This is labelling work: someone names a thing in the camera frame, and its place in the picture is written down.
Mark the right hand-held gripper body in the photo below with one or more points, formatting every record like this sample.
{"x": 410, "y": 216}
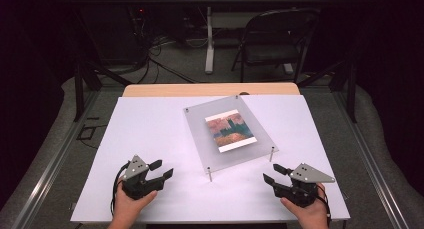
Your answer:
{"x": 301, "y": 189}

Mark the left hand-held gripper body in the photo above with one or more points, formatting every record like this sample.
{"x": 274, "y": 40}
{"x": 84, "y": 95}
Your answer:
{"x": 139, "y": 182}

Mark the clear acrylic photo frame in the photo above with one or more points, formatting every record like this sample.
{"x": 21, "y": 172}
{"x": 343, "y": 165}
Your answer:
{"x": 200, "y": 135}

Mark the painting print card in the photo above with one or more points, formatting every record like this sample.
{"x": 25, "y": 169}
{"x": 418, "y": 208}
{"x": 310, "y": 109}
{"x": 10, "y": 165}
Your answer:
{"x": 230, "y": 130}

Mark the person's right hand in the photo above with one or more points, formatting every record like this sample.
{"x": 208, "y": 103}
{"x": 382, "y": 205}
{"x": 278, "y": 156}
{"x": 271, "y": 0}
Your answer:
{"x": 308, "y": 213}

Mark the person's left hand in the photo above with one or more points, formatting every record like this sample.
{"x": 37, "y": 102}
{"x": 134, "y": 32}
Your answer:
{"x": 128, "y": 207}

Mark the white board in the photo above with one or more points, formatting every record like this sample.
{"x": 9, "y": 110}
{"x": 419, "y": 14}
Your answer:
{"x": 150, "y": 129}

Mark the wooden table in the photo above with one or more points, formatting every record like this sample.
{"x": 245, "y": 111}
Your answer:
{"x": 186, "y": 89}

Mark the black folding chair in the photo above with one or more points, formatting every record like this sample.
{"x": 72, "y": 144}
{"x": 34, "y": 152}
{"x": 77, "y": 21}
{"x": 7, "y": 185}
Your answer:
{"x": 276, "y": 42}

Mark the white-legged desk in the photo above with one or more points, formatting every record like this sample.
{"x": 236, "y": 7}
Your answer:
{"x": 209, "y": 39}

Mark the aluminium rail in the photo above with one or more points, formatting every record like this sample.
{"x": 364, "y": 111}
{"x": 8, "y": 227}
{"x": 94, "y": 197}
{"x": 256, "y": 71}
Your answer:
{"x": 370, "y": 162}
{"x": 50, "y": 169}

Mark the black metal frame stand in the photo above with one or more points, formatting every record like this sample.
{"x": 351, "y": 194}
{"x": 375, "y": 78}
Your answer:
{"x": 80, "y": 89}
{"x": 350, "y": 89}

